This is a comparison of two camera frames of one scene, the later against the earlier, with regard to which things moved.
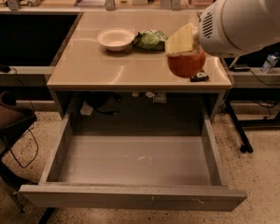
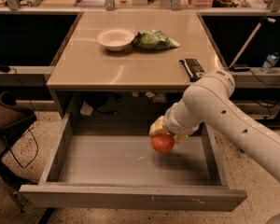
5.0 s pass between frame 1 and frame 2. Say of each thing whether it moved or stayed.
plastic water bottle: stayed
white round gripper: moved
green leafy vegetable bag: stayed
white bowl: stayed
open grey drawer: stayed
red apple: moved
